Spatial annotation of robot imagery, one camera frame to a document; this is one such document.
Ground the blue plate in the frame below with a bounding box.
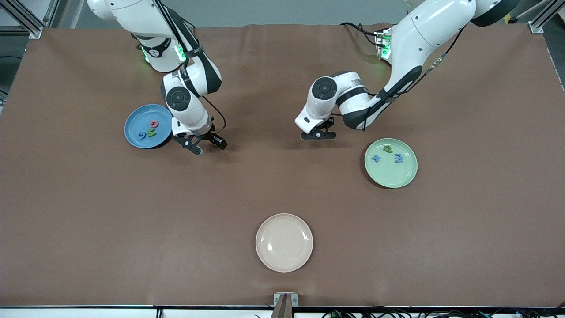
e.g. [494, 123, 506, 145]
[124, 104, 173, 149]

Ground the green plate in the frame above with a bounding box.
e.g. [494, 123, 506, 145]
[364, 138, 418, 189]

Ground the cream plate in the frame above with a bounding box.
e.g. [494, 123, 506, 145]
[256, 213, 313, 273]

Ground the brown table mat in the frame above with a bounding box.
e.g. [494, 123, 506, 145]
[0, 23, 565, 308]

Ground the silver metal bracket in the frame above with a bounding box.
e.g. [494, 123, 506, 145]
[273, 292, 299, 307]

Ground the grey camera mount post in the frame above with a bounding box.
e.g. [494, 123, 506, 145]
[270, 295, 294, 318]

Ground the aluminium frame extrusion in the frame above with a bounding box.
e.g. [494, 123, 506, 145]
[0, 0, 60, 39]
[529, 0, 561, 34]

